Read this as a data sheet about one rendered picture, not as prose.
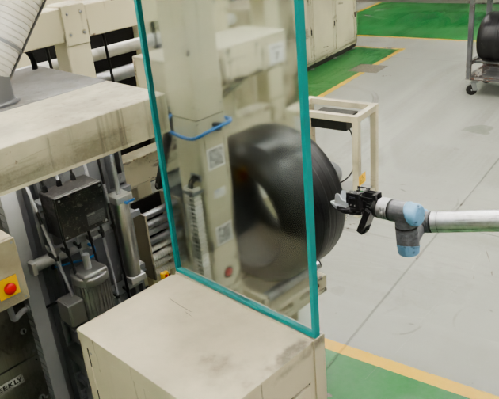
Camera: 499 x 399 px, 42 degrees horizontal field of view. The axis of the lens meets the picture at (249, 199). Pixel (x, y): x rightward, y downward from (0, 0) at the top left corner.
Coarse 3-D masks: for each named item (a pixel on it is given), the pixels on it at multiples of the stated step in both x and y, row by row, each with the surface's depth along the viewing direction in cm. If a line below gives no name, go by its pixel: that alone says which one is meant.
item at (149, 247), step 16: (160, 192) 274; (144, 208) 270; (160, 208) 260; (144, 224) 255; (160, 224) 263; (144, 240) 260; (160, 240) 263; (144, 256) 265; (160, 256) 265; (160, 272) 267
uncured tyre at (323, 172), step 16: (320, 160) 238; (320, 176) 235; (336, 176) 240; (320, 192) 233; (336, 192) 238; (320, 208) 233; (320, 224) 234; (336, 224) 241; (320, 240) 237; (336, 240) 248; (320, 256) 248
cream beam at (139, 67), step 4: (132, 56) 244; (136, 56) 243; (140, 56) 242; (136, 60) 244; (140, 60) 242; (136, 64) 245; (140, 64) 243; (136, 68) 246; (140, 68) 244; (136, 72) 247; (140, 72) 245; (144, 72) 243; (136, 76) 247; (140, 76) 246; (144, 76) 244; (136, 80) 248; (140, 80) 247; (144, 80) 245; (136, 84) 249; (140, 84) 248; (144, 84) 246; (144, 88) 247
